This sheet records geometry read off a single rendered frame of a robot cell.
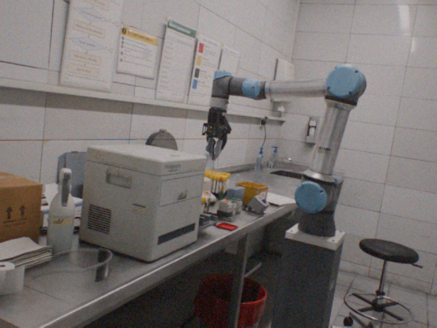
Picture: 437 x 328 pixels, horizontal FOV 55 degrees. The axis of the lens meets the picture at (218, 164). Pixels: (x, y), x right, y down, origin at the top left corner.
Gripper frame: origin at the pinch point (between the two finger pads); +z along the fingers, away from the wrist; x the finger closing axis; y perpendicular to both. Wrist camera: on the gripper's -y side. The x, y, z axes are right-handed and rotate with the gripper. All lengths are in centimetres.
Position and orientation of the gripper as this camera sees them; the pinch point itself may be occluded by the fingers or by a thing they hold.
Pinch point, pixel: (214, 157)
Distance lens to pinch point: 176.7
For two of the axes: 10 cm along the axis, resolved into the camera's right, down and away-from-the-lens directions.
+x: 9.0, 1.7, -4.1
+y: -4.2, 0.6, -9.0
